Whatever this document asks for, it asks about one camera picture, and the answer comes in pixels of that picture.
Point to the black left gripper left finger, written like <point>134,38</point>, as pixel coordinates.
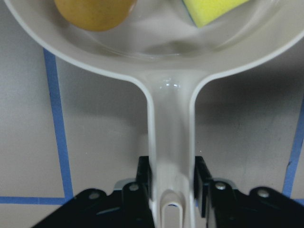
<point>144,180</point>

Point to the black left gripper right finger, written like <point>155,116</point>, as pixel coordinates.
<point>202,177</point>

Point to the beige plastic dustpan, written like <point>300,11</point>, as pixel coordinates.
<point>159,49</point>

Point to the yellow sponge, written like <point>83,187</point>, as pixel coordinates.
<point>203,12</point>

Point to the yellow potato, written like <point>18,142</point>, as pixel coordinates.
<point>95,15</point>

